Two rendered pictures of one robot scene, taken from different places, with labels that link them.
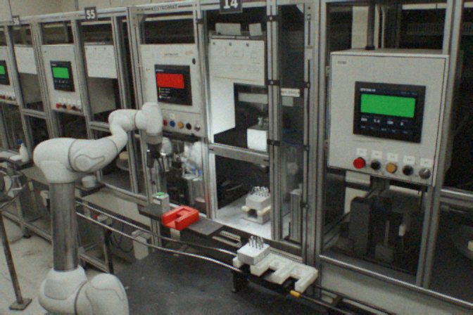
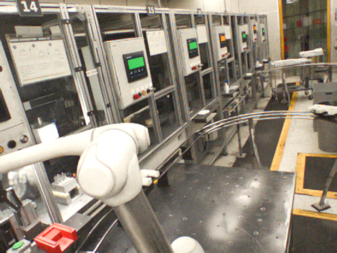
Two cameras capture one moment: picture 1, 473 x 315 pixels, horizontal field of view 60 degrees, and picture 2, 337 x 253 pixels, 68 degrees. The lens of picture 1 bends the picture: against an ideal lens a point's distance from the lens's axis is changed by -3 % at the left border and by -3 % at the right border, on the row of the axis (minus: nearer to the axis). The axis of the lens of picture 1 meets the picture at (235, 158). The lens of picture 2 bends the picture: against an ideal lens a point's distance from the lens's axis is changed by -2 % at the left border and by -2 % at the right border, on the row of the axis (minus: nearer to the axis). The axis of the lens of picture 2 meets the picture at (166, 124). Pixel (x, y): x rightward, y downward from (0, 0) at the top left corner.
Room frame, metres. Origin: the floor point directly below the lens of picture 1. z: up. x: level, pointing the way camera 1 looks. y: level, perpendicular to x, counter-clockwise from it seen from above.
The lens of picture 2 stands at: (1.53, 1.39, 1.71)
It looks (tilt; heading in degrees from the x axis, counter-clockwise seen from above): 17 degrees down; 264
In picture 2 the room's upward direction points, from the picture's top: 11 degrees counter-clockwise
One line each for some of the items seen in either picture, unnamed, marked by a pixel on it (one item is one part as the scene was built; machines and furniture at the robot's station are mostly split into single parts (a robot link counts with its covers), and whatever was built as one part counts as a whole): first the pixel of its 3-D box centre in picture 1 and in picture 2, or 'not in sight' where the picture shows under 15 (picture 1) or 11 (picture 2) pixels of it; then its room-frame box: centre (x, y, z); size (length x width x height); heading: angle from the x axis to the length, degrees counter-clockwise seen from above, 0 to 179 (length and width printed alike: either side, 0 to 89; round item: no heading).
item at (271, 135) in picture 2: not in sight; (277, 111); (-1.37, -3.35, 0.01); 5.85 x 0.59 x 0.01; 51
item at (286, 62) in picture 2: not in sight; (291, 78); (-2.13, -3.96, 0.48); 0.88 x 0.56 x 0.96; 159
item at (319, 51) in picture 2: not in sight; (312, 68); (-3.24, -4.70, 0.48); 0.84 x 0.58 x 0.97; 59
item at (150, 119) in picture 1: (150, 117); not in sight; (2.14, 0.44, 1.47); 0.13 x 0.11 x 0.16; 76
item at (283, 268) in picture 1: (274, 272); (137, 188); (1.63, -0.15, 0.84); 0.36 x 0.14 x 0.10; 51
